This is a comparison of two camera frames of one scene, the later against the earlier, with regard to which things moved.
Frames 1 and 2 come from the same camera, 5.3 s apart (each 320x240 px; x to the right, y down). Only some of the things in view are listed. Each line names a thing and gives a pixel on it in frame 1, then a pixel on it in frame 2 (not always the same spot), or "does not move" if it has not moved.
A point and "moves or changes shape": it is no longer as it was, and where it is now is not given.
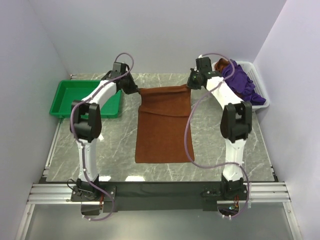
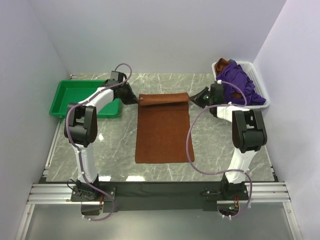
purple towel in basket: x=240 y=84 does not move
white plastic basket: x=259 y=89 does not move
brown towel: x=161 y=123 moves or changes shape
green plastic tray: x=65 y=92 does not move
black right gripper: x=190 y=84 → x=199 y=97
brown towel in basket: x=219 y=65 does not move
